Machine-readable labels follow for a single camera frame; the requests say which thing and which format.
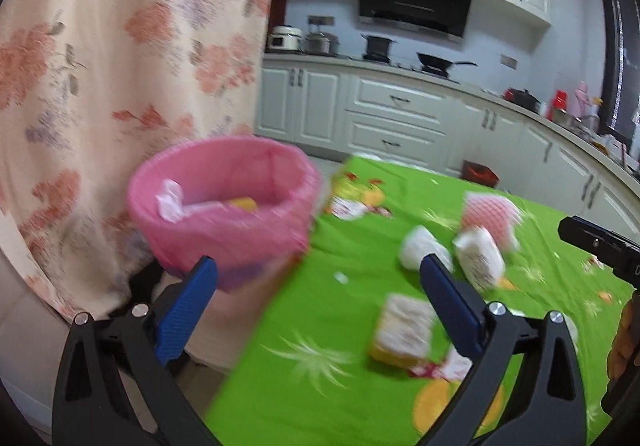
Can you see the dark wall socket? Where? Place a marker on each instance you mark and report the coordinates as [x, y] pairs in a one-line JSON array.
[[320, 19], [509, 60]]

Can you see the pink thermos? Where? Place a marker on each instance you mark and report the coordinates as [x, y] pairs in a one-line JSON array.
[[581, 98]]

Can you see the green printed tablecloth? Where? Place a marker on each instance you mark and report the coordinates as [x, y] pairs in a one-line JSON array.
[[350, 326]]

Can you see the white rice cooker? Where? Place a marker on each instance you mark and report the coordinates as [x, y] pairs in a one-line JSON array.
[[283, 39]]

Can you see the person's right hand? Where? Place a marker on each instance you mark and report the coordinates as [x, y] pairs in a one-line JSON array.
[[622, 341]]

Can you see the pale printed undercloth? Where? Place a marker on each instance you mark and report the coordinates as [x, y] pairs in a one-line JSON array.
[[235, 326]]

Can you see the pink-bagged waste bin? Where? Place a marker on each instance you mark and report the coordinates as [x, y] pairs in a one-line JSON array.
[[225, 246]]

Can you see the black gas stove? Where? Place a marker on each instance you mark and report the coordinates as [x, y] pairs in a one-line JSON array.
[[405, 66]]

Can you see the dark framed window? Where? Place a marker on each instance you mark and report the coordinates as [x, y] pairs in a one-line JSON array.
[[620, 65]]

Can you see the white lower kitchen cabinets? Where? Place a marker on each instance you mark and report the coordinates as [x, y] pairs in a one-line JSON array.
[[390, 110]]

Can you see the black clay pot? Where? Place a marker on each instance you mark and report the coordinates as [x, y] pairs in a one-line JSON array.
[[522, 98]]

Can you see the black stock pot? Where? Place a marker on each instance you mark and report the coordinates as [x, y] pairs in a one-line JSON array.
[[377, 48]]

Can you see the floral curtain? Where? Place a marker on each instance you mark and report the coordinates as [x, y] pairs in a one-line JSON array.
[[125, 50]]

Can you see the pink foam fruit net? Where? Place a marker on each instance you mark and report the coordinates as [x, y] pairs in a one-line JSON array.
[[492, 216]]

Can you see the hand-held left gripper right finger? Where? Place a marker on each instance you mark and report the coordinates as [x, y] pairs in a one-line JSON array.
[[452, 311]]

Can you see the steel mixing bowl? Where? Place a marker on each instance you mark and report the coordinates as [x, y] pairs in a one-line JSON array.
[[567, 119]]

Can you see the steel pressure cooker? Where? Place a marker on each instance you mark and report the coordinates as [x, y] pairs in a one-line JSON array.
[[321, 44]]

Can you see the small white paper scrap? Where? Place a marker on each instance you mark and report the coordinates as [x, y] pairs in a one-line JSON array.
[[341, 278]]

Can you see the black frying pan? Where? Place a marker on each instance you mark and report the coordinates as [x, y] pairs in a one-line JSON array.
[[440, 61]]

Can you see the white tissue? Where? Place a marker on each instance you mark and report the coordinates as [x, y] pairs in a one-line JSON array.
[[170, 198]]

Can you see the yellow sponge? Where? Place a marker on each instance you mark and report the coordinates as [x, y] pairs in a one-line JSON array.
[[243, 202]]

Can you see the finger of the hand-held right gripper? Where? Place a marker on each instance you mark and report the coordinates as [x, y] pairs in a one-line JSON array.
[[595, 238]]

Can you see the small red bin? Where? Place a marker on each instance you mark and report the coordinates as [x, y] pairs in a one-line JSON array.
[[479, 173]]

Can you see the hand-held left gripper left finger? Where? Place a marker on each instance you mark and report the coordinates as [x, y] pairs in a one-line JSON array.
[[187, 311]]

